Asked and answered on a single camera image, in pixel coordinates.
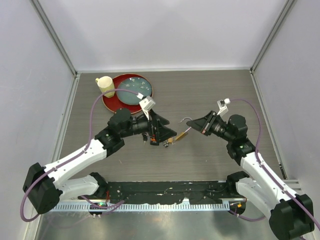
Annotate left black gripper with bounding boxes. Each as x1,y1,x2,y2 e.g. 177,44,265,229
120,109,177,143

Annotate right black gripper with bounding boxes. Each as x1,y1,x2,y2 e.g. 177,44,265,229
187,110,235,143

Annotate large brass padlock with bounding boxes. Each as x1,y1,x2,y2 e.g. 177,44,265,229
173,116,193,143

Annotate keys with grey charm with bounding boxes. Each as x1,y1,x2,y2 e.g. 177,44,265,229
163,141,169,148

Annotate orange black padlock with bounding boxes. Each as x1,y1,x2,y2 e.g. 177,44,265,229
150,137,160,146

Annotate black-headed key bunch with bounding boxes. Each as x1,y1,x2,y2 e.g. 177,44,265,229
141,132,149,145

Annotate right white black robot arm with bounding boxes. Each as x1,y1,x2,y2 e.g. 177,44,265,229
186,111,316,240

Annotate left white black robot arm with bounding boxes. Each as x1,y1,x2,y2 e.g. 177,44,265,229
22,108,177,215

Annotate blue-grey ceramic plate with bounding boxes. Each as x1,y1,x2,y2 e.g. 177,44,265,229
116,76,153,106

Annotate red round tray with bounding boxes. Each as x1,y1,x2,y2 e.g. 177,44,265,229
102,73,154,114

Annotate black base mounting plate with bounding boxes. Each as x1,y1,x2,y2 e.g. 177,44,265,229
77,180,257,204

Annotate yellow ceramic mug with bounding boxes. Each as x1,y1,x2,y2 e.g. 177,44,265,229
95,76,115,98

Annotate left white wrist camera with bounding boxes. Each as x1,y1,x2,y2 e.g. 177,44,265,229
137,92,156,121

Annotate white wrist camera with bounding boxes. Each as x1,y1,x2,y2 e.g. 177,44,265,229
217,98,231,117
137,92,156,121

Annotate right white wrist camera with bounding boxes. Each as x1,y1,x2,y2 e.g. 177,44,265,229
217,98,231,117

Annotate white slotted cable duct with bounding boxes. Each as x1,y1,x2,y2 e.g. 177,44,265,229
51,199,230,212

